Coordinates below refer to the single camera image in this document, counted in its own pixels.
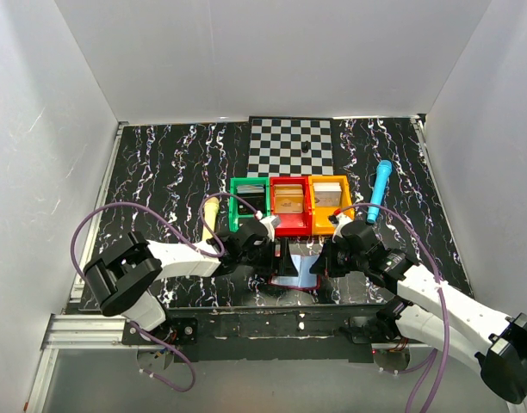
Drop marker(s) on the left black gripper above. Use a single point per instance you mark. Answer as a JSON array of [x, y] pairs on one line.
[[286, 265]]

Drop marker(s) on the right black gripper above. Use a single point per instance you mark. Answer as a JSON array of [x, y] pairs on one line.
[[325, 264]]

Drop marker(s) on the red leather card holder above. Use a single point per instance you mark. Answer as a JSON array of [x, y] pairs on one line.
[[302, 279]]

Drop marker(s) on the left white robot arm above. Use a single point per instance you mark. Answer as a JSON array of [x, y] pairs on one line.
[[121, 276]]

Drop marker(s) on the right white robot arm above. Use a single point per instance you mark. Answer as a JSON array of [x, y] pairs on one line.
[[433, 312]]

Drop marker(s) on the white cards in yellow bin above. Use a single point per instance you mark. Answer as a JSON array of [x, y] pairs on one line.
[[327, 194]]

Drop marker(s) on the dark cards in green bin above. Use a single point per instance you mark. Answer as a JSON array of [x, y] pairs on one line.
[[254, 194]]

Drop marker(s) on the red plastic bin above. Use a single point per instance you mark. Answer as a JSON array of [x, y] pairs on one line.
[[295, 224]]

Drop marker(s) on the yellow plastic bin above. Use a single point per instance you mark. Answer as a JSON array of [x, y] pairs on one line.
[[321, 225]]

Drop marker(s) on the green plastic bin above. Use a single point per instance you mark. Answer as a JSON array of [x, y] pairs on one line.
[[239, 212]]

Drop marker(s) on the cream toy microphone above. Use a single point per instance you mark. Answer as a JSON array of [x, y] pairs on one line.
[[210, 209]]

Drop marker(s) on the blue toy microphone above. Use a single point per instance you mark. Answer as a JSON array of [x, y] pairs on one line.
[[383, 172]]

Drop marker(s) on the checkered chessboard mat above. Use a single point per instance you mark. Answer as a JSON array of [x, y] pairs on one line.
[[275, 147]]

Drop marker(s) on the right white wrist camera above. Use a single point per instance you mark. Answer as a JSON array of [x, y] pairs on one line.
[[339, 221]]

